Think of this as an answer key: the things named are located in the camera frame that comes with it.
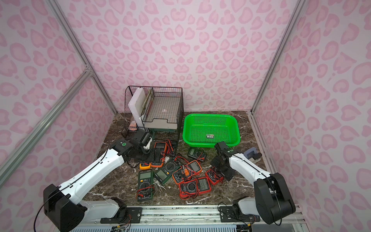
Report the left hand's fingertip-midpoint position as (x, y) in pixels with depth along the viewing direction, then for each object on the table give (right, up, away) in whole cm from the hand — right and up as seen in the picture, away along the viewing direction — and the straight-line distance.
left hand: (155, 155), depth 79 cm
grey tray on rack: (-1, +25, +26) cm, 36 cm away
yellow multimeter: (-9, -9, +7) cm, 15 cm away
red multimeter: (+33, -13, +4) cm, 35 cm away
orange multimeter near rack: (-1, +1, +15) cm, 15 cm away
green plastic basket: (+31, +12, +29) cm, 44 cm away
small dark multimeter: (+24, -2, +13) cm, 27 cm away
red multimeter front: (+20, -18, -2) cm, 27 cm away
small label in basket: (+33, +8, +25) cm, 42 cm away
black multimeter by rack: (+6, +1, +16) cm, 17 cm away
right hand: (+35, -10, +8) cm, 37 cm away
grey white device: (+59, -2, +14) cm, 60 cm away
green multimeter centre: (+3, -13, +7) cm, 15 cm away
